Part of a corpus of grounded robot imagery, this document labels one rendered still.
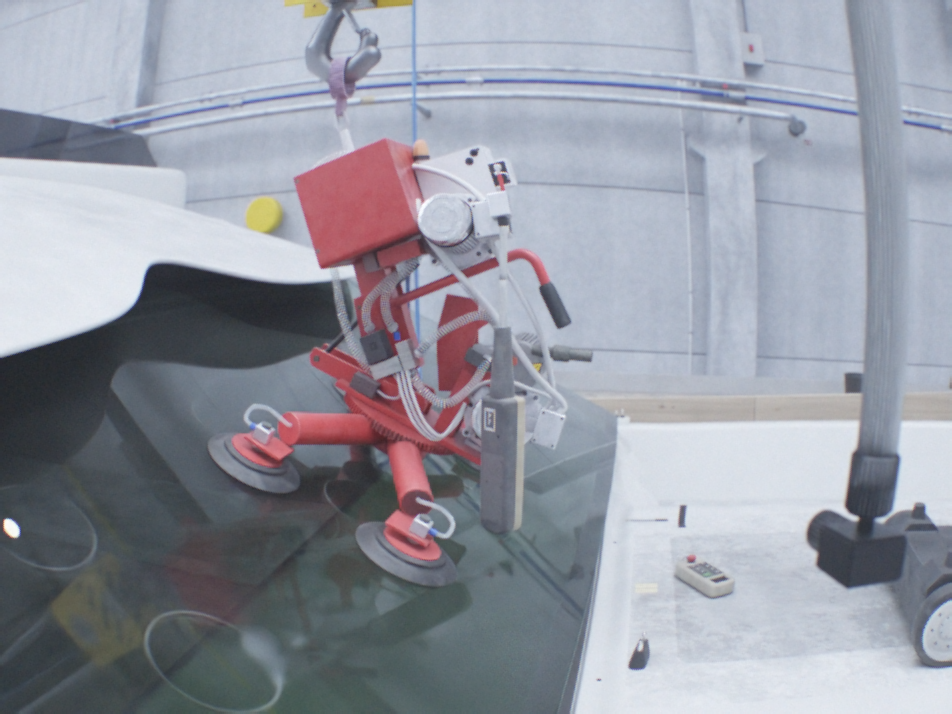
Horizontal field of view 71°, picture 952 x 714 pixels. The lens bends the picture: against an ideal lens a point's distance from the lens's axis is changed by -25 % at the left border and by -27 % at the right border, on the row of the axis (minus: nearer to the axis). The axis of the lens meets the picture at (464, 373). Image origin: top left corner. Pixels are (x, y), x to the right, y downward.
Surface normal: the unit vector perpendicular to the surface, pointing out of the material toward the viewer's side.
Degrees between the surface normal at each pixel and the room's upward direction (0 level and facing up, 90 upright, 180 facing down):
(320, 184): 90
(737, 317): 90
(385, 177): 90
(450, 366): 90
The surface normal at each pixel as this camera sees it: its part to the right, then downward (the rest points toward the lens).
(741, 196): -0.18, 0.15
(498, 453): -0.73, 0.11
